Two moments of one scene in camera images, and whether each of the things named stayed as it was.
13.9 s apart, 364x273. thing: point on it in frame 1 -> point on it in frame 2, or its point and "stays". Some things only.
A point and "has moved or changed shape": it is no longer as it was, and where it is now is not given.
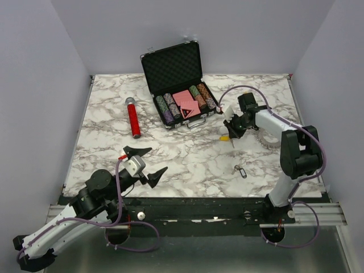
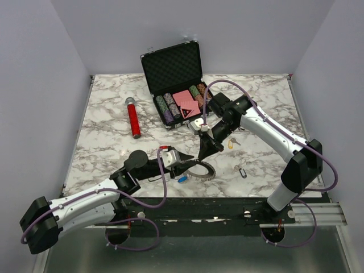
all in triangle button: (186, 112) stays
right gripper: (232, 131) -> (209, 145)
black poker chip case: (174, 75) stays
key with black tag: (236, 167) stays
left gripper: (153, 177) -> (180, 169)
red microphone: (133, 117) stays
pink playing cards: (185, 100) stays
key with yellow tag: (226, 139) has moved or changed shape
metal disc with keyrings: (267, 140) has moved or changed shape
